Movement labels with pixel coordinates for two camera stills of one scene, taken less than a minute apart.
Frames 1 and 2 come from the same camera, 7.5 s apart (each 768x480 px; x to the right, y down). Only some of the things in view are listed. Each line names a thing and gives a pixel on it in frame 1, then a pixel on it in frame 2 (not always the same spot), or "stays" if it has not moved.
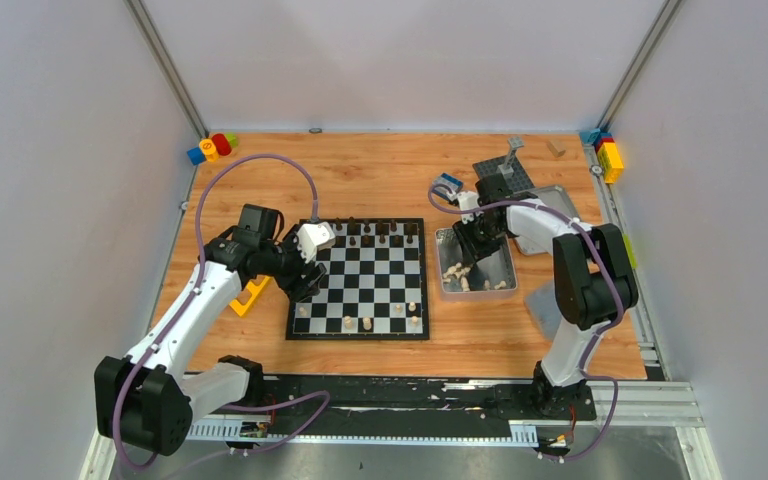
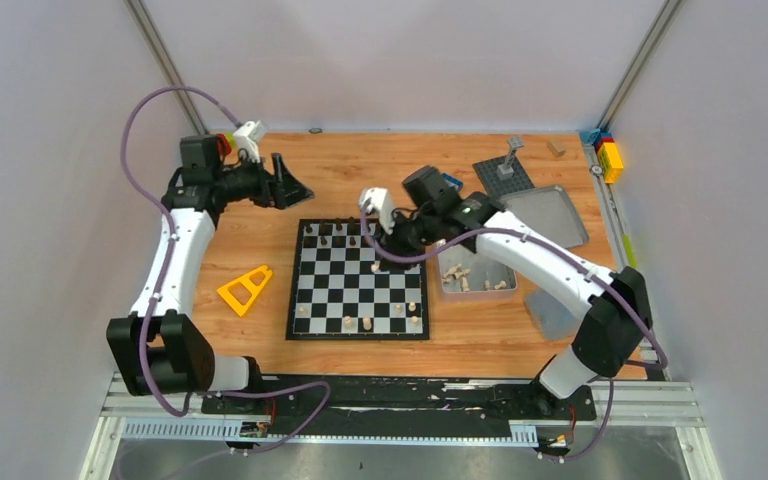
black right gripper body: x=477 y=235 to x=410 y=235
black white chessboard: x=375 y=286 stays
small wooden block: x=557 y=148 stays
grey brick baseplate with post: x=509 y=165 stays
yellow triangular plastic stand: x=255 y=289 stays
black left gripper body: x=305 y=273 to x=277 y=189
